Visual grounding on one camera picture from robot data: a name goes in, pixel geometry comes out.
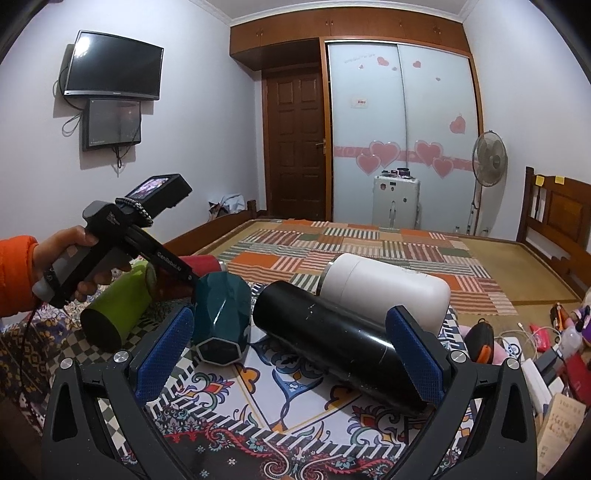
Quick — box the red thermos cup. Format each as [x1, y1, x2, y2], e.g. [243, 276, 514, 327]
[179, 255, 226, 277]

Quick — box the green tumbler cup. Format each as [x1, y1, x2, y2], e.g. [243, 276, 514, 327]
[80, 260, 155, 353]

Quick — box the dark teal faceted cup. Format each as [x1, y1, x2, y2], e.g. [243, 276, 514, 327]
[191, 271, 252, 366]

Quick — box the person's left hand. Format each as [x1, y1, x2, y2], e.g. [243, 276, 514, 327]
[32, 226, 131, 302]

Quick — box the black thermos bottle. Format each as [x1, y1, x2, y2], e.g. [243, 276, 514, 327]
[252, 281, 435, 413]

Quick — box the white thermos bottle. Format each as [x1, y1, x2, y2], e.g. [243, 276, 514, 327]
[317, 253, 451, 335]

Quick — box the colourful patterned cloth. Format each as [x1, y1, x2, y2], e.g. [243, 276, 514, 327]
[0, 281, 491, 480]

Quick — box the orange jacket sleeve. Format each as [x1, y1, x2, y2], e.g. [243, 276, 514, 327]
[0, 235, 38, 318]

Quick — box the striped patchwork bed mat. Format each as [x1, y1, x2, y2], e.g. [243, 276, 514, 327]
[209, 219, 517, 317]

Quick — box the white suitcase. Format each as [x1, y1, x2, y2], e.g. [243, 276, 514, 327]
[372, 167, 421, 229]

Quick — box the brown wooden door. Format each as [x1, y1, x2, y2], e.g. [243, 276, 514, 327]
[263, 66, 327, 220]

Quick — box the wooden headboard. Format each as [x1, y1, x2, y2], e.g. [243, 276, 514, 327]
[516, 166, 590, 298]

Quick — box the standing electric fan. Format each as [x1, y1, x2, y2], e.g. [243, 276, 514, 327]
[467, 130, 508, 236]

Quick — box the wooden overhead cabinet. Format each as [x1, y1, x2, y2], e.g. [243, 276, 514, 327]
[229, 7, 470, 71]

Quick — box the small wall-mounted monitor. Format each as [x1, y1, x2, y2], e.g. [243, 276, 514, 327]
[81, 98, 142, 151]

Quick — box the wall-mounted black television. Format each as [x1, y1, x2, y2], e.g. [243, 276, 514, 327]
[63, 30, 164, 100]

